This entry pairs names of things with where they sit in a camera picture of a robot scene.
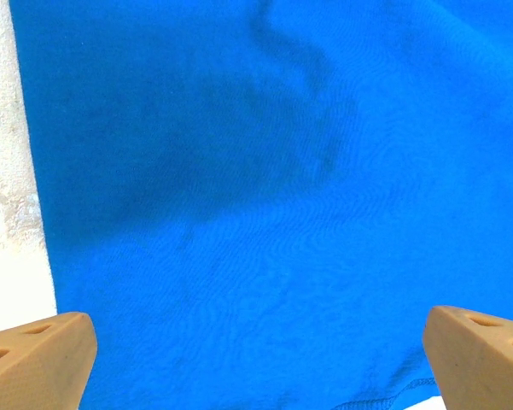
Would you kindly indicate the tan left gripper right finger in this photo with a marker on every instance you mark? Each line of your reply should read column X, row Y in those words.
column 482, row 367

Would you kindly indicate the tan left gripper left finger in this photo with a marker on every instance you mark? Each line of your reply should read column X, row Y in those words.
column 34, row 367

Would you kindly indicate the blue printed t-shirt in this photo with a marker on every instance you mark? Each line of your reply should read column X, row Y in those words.
column 256, row 171

